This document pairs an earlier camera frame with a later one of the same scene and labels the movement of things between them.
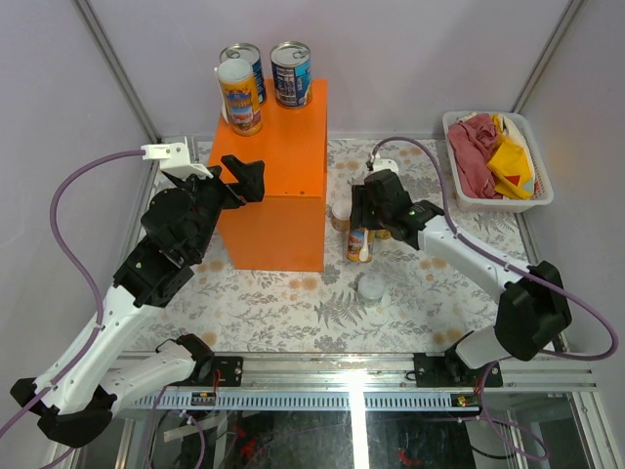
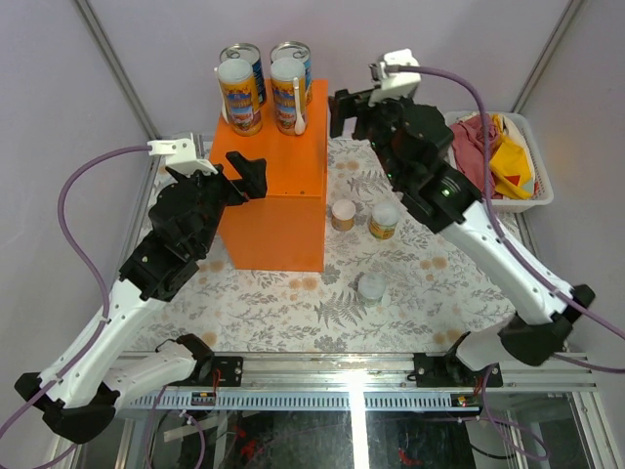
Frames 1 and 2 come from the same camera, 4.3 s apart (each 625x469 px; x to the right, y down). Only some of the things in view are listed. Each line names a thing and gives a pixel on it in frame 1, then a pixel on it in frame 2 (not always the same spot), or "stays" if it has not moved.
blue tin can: x=252 y=54 stays
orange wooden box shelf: x=284 y=231 stays
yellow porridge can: x=239 y=96 stays
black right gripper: x=361 y=198 to x=344 y=106
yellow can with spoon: x=360 y=245 to x=288 y=76
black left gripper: x=248 y=175 stays
